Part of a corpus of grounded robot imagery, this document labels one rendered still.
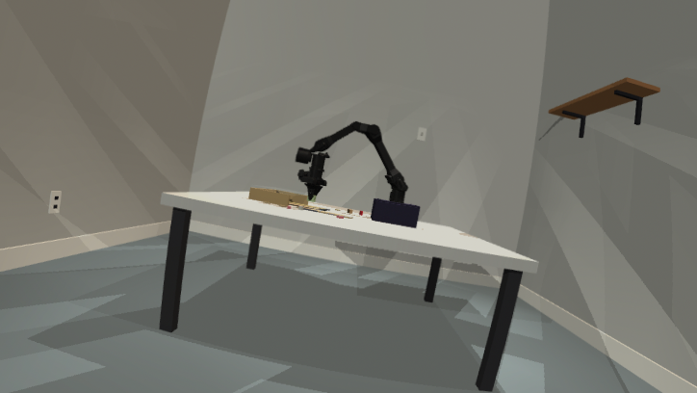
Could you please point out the tan u-shaped frame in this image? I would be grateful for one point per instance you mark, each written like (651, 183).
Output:
(277, 195)

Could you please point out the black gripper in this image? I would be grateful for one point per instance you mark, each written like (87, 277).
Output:
(315, 181)

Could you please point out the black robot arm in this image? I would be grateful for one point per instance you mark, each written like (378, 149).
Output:
(394, 177)

